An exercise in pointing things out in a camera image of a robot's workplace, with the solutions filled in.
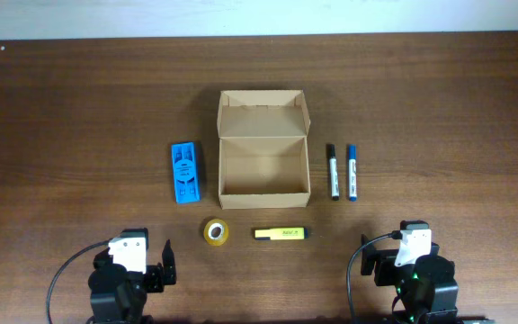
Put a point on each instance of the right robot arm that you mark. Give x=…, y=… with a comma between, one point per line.
x=430, y=295

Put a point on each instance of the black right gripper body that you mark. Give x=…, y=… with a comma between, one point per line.
x=388, y=274

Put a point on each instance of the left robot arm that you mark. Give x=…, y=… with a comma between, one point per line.
x=122, y=279

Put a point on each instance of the open cardboard box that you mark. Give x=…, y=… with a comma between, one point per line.
x=263, y=149

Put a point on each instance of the blue whiteboard marker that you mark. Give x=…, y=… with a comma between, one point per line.
x=353, y=196

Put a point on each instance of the yellow tape roll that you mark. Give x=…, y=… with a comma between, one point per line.
x=216, y=232

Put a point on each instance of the black whiteboard marker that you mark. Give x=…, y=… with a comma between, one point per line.
x=333, y=175

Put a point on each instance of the yellow highlighter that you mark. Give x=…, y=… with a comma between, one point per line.
x=288, y=233

